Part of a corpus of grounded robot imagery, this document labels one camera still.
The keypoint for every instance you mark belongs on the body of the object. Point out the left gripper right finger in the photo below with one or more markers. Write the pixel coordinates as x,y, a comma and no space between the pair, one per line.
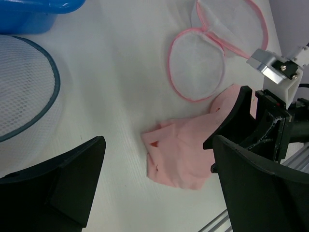
263,188

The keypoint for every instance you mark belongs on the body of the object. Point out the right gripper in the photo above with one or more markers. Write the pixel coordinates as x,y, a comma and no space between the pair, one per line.
277,124

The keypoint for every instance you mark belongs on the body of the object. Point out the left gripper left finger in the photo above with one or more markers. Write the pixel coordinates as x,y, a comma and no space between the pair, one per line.
55,195

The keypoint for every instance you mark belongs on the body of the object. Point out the pink bra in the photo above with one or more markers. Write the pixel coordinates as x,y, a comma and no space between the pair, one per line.
175,154

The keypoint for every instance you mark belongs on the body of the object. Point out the pink-trimmed mesh laundry bag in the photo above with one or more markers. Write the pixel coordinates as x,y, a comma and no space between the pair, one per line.
196,62

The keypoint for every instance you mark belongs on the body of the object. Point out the blue-trimmed mesh laundry bag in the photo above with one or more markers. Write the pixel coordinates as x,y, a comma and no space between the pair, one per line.
29,84

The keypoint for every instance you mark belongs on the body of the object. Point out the blue plastic bin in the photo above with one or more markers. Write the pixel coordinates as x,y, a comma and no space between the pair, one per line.
33,16

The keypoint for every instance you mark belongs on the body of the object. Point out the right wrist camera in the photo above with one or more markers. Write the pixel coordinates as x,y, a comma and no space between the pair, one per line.
282,75

